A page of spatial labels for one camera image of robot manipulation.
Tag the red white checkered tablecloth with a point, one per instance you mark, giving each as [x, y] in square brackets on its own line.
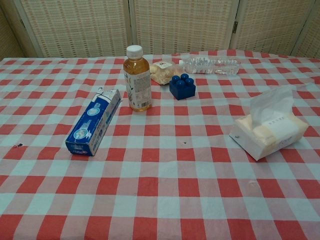
[160, 175]

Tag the white tissue pack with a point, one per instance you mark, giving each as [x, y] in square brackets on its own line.
[270, 136]

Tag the white tissue sheet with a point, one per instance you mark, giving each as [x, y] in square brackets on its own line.
[271, 102]

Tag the blue toy building block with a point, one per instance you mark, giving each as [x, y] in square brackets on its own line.
[182, 87]

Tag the amber juice bottle white cap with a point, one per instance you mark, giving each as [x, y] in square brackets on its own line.
[137, 82]

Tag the clear bag of snacks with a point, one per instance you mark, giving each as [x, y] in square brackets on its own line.
[163, 72]

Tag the blue white toothpaste box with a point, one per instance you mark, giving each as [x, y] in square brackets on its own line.
[93, 122]

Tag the clear empty water bottle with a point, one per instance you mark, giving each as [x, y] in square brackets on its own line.
[212, 65]

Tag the beige woven folding screen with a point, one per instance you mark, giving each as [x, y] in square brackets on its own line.
[160, 25]

